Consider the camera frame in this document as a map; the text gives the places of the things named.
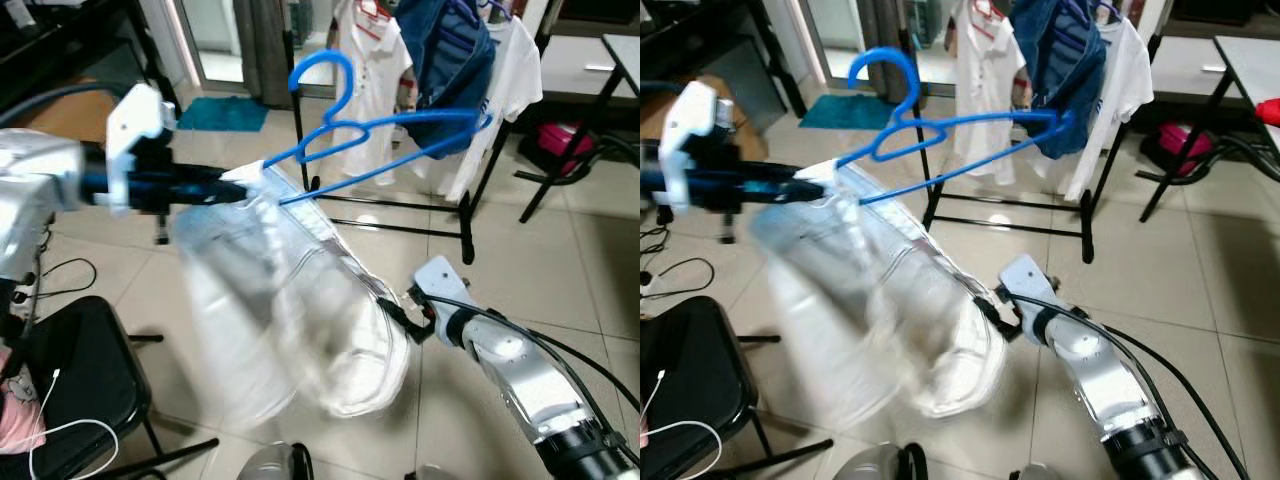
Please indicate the black desk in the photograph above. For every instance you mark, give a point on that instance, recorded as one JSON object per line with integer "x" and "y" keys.
{"x": 700, "y": 35}
{"x": 60, "y": 40}

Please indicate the black clothes rack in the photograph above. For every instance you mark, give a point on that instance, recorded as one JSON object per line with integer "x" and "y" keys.
{"x": 468, "y": 230}
{"x": 1088, "y": 230}

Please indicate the red clothes hanger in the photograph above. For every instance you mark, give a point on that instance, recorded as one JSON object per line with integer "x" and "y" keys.
{"x": 985, "y": 10}
{"x": 372, "y": 10}

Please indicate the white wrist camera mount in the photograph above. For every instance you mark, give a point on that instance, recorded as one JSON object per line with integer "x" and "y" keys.
{"x": 440, "y": 285}
{"x": 140, "y": 115}
{"x": 1025, "y": 283}
{"x": 700, "y": 110}

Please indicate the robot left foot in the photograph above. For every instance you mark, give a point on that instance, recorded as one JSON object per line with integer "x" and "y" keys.
{"x": 272, "y": 463}
{"x": 870, "y": 463}

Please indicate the grey curtain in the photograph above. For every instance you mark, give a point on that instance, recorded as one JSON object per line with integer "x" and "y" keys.
{"x": 265, "y": 50}
{"x": 885, "y": 50}

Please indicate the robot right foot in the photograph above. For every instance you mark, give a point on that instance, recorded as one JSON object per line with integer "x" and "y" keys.
{"x": 428, "y": 473}
{"x": 1035, "y": 473}

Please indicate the teal floor mat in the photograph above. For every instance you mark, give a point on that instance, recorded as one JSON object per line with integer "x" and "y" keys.
{"x": 222, "y": 114}
{"x": 835, "y": 112}

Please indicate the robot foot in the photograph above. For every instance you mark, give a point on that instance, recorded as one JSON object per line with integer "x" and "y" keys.
{"x": 428, "y": 473}
{"x": 272, "y": 463}
{"x": 1035, "y": 473}
{"x": 870, "y": 463}

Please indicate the red garment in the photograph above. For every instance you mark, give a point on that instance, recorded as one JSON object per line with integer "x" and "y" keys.
{"x": 1270, "y": 110}

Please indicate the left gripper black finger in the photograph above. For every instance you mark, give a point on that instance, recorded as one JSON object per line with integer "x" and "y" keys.
{"x": 805, "y": 197}
{"x": 225, "y": 182}
{"x": 803, "y": 182}
{"x": 225, "y": 197}

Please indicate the pink cloth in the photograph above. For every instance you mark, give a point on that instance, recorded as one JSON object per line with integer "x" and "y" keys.
{"x": 18, "y": 420}

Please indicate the blue denim garment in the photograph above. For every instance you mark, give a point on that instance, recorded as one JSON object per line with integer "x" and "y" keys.
{"x": 1045, "y": 70}
{"x": 450, "y": 70}

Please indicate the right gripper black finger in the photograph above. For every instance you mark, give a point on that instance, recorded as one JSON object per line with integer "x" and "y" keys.
{"x": 393, "y": 310}
{"x": 984, "y": 310}

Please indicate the white trousers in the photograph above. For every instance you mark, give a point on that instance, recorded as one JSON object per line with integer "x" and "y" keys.
{"x": 890, "y": 320}
{"x": 300, "y": 320}

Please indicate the plain white t-shirt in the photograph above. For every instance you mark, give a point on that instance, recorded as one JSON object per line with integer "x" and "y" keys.
{"x": 1125, "y": 80}
{"x": 515, "y": 80}

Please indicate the purple clothes hanger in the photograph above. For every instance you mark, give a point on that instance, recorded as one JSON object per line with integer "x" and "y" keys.
{"x": 1105, "y": 10}
{"x": 495, "y": 10}

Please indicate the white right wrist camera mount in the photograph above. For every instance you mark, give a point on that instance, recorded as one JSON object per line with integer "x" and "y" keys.
{"x": 440, "y": 285}
{"x": 1025, "y": 283}

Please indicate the white polo shirt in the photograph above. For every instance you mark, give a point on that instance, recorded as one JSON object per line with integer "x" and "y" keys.
{"x": 985, "y": 80}
{"x": 375, "y": 80}

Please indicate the magenta bag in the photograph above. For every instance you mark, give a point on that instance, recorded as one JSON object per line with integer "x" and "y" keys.
{"x": 1175, "y": 145}
{"x": 555, "y": 145}

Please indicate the white table with black legs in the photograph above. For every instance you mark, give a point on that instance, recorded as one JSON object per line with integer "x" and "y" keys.
{"x": 1250, "y": 65}
{"x": 625, "y": 60}

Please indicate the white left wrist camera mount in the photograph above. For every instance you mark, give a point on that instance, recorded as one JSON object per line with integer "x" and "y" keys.
{"x": 700, "y": 110}
{"x": 140, "y": 115}

